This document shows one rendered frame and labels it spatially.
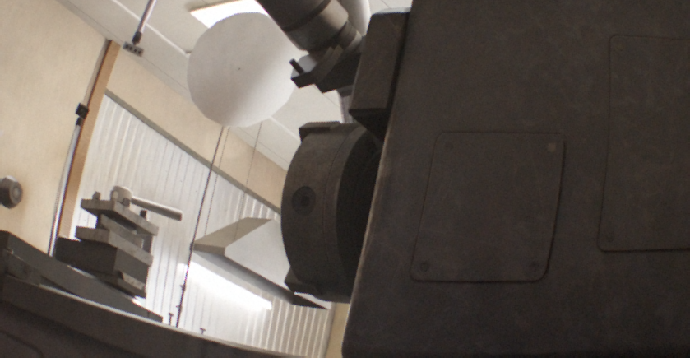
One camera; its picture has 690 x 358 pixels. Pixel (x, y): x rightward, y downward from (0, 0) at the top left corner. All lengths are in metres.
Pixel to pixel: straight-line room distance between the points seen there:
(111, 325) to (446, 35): 0.59
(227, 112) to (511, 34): 4.58
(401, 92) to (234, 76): 4.42
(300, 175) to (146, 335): 0.34
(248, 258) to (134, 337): 5.48
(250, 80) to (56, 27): 2.07
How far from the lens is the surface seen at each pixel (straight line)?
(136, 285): 1.91
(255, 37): 5.47
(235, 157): 8.39
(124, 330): 1.17
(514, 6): 1.05
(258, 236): 6.74
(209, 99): 5.54
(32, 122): 6.40
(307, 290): 1.28
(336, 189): 1.20
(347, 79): 1.37
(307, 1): 1.29
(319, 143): 1.26
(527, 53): 1.01
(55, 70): 6.58
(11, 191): 2.08
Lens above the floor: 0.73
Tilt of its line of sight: 18 degrees up
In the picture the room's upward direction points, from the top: 12 degrees clockwise
